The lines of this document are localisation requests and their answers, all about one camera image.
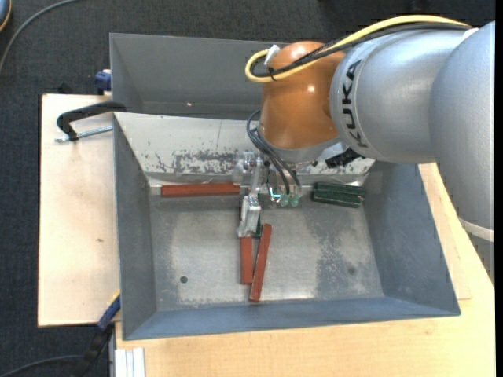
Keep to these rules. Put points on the grey metal bin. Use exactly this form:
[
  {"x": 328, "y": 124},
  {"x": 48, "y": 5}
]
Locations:
[{"x": 212, "y": 257}]

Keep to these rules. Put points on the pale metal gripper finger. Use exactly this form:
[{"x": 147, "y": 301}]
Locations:
[
  {"x": 248, "y": 218},
  {"x": 254, "y": 175}
]

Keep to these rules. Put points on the red-brown flat block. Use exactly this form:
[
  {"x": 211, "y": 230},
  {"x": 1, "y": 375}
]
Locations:
[
  {"x": 196, "y": 190},
  {"x": 261, "y": 265},
  {"x": 247, "y": 261}
]

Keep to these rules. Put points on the dark green flat block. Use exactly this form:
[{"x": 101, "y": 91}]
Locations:
[
  {"x": 342, "y": 189},
  {"x": 336, "y": 202}
]

